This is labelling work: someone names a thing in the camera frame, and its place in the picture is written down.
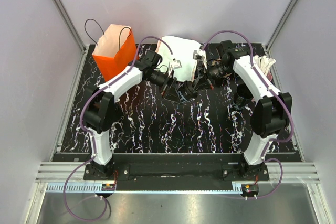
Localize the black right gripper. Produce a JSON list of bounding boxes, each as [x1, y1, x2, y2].
[[192, 62, 234, 93]]

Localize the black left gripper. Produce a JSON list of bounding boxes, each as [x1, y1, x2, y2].
[[145, 69, 181, 103]]

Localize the black printed paper cup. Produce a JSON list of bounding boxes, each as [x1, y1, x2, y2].
[[177, 81, 198, 103]]

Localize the orange paper bag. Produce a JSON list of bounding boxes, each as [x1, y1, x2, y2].
[[88, 24, 136, 82]]

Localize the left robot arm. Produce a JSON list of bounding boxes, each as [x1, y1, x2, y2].
[[80, 51, 182, 180]]

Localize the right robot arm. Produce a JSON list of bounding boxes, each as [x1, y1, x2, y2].
[[193, 40, 293, 180]]

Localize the white folded towel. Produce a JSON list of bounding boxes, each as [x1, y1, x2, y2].
[[155, 36, 201, 82]]

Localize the white wooden stir sticks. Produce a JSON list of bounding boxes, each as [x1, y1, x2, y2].
[[254, 55, 276, 76]]

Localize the pink cup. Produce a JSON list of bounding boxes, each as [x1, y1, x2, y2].
[[266, 72, 272, 81]]

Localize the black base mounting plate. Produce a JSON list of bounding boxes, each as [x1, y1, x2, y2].
[[83, 153, 269, 191]]

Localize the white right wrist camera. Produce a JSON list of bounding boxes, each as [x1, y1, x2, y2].
[[193, 49, 206, 62]]

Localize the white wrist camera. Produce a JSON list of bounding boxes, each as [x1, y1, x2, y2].
[[193, 49, 206, 62], [169, 59, 182, 71]]

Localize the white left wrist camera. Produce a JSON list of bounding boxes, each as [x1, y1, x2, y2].
[[169, 59, 182, 71]]

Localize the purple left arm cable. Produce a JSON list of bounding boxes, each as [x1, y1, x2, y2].
[[62, 35, 175, 222]]

